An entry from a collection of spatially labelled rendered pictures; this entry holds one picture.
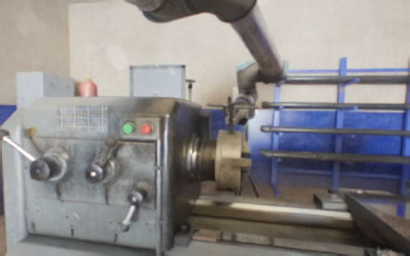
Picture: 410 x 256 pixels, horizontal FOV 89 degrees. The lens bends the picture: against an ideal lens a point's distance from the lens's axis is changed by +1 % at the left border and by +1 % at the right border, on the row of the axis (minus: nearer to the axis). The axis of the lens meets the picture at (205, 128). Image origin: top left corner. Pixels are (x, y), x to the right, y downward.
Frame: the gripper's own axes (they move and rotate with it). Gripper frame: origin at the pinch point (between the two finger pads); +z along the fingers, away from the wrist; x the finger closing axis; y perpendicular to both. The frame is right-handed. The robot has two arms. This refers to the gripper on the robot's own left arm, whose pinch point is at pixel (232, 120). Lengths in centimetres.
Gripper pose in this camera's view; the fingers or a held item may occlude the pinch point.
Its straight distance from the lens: 82.5
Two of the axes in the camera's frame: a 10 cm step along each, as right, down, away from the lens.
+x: 9.2, 1.2, -3.7
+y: -0.5, -9.0, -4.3
